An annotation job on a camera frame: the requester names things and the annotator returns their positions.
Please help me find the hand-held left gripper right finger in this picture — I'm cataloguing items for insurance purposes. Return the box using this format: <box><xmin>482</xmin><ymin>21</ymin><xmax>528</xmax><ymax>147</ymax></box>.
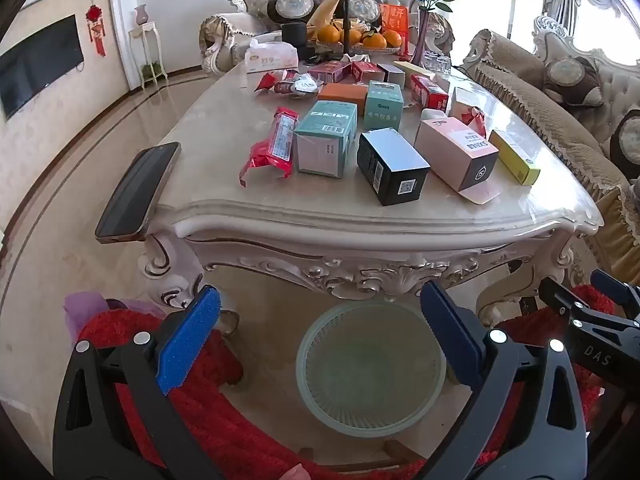
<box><xmin>415</xmin><ymin>280</ymin><xmax>588</xmax><ymax>480</ymax></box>

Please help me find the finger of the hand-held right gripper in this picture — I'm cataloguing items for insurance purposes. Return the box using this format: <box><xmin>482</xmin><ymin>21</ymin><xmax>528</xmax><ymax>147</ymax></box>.
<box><xmin>539</xmin><ymin>277</ymin><xmax>640</xmax><ymax>377</ymax></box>
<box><xmin>590</xmin><ymin>269</ymin><xmax>640</xmax><ymax>313</ymax></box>

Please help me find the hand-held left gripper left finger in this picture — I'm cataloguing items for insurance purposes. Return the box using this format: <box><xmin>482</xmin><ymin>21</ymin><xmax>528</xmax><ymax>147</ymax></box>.
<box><xmin>52</xmin><ymin>285</ymin><xmax>231</xmax><ymax>480</ymax></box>

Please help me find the pale green plastic basket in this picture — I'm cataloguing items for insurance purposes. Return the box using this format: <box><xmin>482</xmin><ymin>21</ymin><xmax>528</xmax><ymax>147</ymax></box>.
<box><xmin>295</xmin><ymin>301</ymin><xmax>447</xmax><ymax>438</ymax></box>

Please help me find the orange cardboard box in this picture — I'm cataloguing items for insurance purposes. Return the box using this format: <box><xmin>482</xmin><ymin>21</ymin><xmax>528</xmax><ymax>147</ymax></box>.
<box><xmin>318</xmin><ymin>83</ymin><xmax>370</xmax><ymax>116</ymax></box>

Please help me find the red fluffy rug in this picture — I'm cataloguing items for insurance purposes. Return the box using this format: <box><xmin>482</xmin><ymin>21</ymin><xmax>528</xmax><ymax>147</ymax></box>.
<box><xmin>75</xmin><ymin>284</ymin><xmax>618</xmax><ymax>480</ymax></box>

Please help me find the purple cloth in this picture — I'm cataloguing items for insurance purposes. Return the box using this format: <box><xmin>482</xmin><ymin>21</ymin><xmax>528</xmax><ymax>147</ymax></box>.
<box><xmin>63</xmin><ymin>290</ymin><xmax>167</xmax><ymax>343</ymax></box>

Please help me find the carved marble coffee table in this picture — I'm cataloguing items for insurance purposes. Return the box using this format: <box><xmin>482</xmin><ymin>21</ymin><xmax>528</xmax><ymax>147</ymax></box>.
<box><xmin>137</xmin><ymin>52</ymin><xmax>607</xmax><ymax>343</ymax></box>

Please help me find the square brown cushion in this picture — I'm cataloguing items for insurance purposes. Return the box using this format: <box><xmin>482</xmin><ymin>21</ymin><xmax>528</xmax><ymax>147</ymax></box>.
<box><xmin>542</xmin><ymin>56</ymin><xmax>606</xmax><ymax>108</ymax></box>
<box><xmin>608</xmin><ymin>109</ymin><xmax>640</xmax><ymax>181</ymax></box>

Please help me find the dark smartphone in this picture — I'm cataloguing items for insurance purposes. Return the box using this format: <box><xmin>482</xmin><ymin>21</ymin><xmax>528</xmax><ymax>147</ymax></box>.
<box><xmin>95</xmin><ymin>141</ymin><xmax>182</xmax><ymax>245</ymax></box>

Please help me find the yellow cardboard box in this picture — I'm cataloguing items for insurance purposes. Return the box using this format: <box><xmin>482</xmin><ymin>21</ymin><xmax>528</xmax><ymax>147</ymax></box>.
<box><xmin>488</xmin><ymin>129</ymin><xmax>541</xmax><ymax>186</ymax></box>

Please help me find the black cardboard box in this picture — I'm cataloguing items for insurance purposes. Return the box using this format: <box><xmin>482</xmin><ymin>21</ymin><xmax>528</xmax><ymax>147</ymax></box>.
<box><xmin>356</xmin><ymin>127</ymin><xmax>431</xmax><ymax>207</ymax></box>

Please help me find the pink cardboard box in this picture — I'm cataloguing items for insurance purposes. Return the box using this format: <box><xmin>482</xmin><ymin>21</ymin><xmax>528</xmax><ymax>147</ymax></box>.
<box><xmin>413</xmin><ymin>116</ymin><xmax>501</xmax><ymax>206</ymax></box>

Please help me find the ornate sofa with lace cover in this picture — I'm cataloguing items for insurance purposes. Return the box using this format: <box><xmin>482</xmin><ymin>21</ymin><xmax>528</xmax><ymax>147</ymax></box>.
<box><xmin>452</xmin><ymin>14</ymin><xmax>640</xmax><ymax>283</ymax></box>

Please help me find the long red snack wrapper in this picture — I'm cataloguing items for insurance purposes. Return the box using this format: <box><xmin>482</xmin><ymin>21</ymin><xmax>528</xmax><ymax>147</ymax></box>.
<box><xmin>239</xmin><ymin>106</ymin><xmax>300</xmax><ymax>188</ymax></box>

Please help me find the white box with red ribbon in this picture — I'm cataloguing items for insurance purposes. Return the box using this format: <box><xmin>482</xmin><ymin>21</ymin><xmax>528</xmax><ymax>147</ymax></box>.
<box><xmin>447</xmin><ymin>87</ymin><xmax>489</xmax><ymax>139</ymax></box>

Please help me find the large teal box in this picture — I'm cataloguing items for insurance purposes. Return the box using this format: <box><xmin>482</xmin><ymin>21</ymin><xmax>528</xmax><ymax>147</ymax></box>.
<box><xmin>294</xmin><ymin>100</ymin><xmax>359</xmax><ymax>179</ymax></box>

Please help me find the small teal box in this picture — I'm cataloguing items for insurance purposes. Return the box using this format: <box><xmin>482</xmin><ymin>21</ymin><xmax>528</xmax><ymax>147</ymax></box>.
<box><xmin>363</xmin><ymin>81</ymin><xmax>404</xmax><ymax>133</ymax></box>

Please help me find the red toothpaste box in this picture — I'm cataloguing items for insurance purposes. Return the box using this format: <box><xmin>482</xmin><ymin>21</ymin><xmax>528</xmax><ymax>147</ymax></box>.
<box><xmin>410</xmin><ymin>75</ymin><xmax>450</xmax><ymax>113</ymax></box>

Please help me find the black and silver box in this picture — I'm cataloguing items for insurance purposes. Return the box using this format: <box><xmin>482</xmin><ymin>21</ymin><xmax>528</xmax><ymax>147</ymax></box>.
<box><xmin>377</xmin><ymin>63</ymin><xmax>406</xmax><ymax>86</ymax></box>

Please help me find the cream cardboard box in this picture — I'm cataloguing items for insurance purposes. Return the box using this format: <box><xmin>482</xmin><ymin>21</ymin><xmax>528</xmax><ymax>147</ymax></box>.
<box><xmin>393</xmin><ymin>61</ymin><xmax>437</xmax><ymax>82</ymax></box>

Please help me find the crumpled red snack wrapper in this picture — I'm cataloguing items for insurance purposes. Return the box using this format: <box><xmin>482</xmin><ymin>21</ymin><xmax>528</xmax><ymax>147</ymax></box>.
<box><xmin>255</xmin><ymin>70</ymin><xmax>297</xmax><ymax>94</ymax></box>

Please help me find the red open-ended carton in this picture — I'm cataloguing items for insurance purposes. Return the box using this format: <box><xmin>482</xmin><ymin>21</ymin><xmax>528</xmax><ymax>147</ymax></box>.
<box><xmin>351</xmin><ymin>61</ymin><xmax>386</xmax><ymax>84</ymax></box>

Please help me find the white snack packet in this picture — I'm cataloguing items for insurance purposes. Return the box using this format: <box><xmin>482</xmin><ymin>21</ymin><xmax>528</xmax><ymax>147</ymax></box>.
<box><xmin>292</xmin><ymin>73</ymin><xmax>322</xmax><ymax>97</ymax></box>

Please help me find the magenta cardboard box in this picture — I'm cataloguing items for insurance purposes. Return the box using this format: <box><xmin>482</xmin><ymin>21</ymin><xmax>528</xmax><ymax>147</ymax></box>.
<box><xmin>306</xmin><ymin>61</ymin><xmax>352</xmax><ymax>84</ymax></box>

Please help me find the glass fruit tray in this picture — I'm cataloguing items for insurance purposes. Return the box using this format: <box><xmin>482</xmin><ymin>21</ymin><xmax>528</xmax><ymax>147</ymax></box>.
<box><xmin>304</xmin><ymin>35</ymin><xmax>407</xmax><ymax>57</ymax></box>

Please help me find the grey window curtain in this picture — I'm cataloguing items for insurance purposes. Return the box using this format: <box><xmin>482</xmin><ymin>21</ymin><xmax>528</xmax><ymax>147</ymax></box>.
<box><xmin>542</xmin><ymin>0</ymin><xmax>609</xmax><ymax>31</ymax></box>

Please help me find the white side table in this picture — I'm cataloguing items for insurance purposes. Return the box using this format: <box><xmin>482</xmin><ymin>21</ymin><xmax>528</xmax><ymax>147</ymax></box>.
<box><xmin>128</xmin><ymin>22</ymin><xmax>169</xmax><ymax>90</ymax></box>

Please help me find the white tissue pack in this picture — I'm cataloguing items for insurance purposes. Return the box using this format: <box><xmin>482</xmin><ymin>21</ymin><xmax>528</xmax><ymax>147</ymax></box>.
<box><xmin>244</xmin><ymin>39</ymin><xmax>300</xmax><ymax>74</ymax></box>

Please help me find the red card sign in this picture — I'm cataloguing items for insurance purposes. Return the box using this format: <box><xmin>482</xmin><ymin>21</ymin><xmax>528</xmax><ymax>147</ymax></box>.
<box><xmin>378</xmin><ymin>3</ymin><xmax>410</xmax><ymax>54</ymax></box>

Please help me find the ornate beige tufted sofa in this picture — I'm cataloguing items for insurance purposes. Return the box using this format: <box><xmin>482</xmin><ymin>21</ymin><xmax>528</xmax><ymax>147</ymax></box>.
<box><xmin>199</xmin><ymin>0</ymin><xmax>457</xmax><ymax>77</ymax></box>

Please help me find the black round speaker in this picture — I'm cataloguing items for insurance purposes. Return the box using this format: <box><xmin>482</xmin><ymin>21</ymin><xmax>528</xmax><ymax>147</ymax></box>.
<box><xmin>281</xmin><ymin>22</ymin><xmax>306</xmax><ymax>51</ymax></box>

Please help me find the round brown cushion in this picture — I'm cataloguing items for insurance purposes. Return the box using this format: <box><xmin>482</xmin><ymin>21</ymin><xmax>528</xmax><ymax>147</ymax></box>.
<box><xmin>347</xmin><ymin>0</ymin><xmax>384</xmax><ymax>26</ymax></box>
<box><xmin>266</xmin><ymin>0</ymin><xmax>316</xmax><ymax>25</ymax></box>

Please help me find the black tripod stand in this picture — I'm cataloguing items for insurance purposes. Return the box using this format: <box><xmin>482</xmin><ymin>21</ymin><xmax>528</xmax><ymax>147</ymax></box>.
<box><xmin>320</xmin><ymin>0</ymin><xmax>362</xmax><ymax>60</ymax></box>

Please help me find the yellow cushion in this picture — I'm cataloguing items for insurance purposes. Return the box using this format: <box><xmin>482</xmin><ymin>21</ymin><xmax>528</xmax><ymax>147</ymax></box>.
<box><xmin>305</xmin><ymin>0</ymin><xmax>346</xmax><ymax>29</ymax></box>

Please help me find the black wall television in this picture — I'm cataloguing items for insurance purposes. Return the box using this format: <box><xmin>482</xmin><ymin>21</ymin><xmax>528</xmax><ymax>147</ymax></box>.
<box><xmin>0</xmin><ymin>13</ymin><xmax>85</xmax><ymax>122</ymax></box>

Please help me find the red knot wall decoration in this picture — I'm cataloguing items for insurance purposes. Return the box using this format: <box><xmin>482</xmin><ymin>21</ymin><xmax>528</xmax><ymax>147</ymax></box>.
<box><xmin>84</xmin><ymin>3</ymin><xmax>107</xmax><ymax>57</ymax></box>

